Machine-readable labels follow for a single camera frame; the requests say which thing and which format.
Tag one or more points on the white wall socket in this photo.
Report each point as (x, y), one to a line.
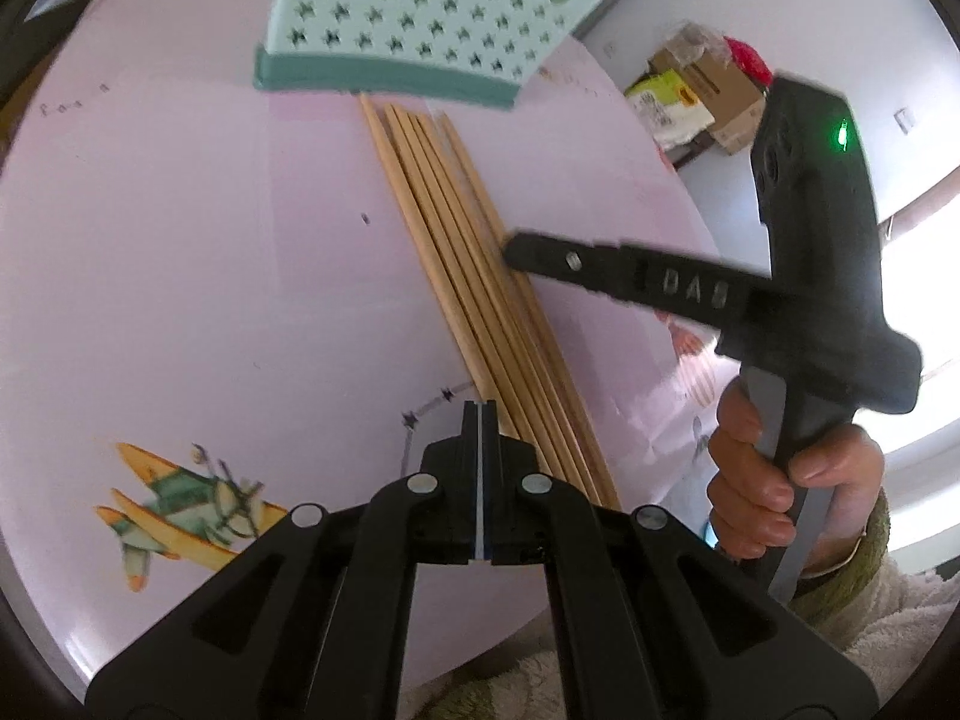
(906, 121)

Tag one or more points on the bright window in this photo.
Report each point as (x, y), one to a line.
(930, 255)

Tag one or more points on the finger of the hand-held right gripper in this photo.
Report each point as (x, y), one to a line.
(577, 262)

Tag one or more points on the white fleece clothing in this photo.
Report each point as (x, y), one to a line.
(480, 690)

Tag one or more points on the person's right hand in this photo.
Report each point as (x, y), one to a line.
(742, 495)

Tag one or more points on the mint green utensil holder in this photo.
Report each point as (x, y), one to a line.
(420, 7)

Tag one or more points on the large cardboard box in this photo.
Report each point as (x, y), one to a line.
(720, 105)

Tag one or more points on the red plastic bag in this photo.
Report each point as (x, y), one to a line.
(750, 60)

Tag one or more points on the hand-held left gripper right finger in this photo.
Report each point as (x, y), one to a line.
(489, 480)

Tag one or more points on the bundle of wooden chopsticks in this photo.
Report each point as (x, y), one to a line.
(465, 277)

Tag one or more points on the clear plastic wrap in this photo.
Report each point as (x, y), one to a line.
(694, 45)

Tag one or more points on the person's right forearm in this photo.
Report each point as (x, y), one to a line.
(870, 562)

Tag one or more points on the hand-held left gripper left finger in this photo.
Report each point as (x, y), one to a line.
(469, 465)

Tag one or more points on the white and green rice bag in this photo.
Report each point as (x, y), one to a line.
(667, 109)

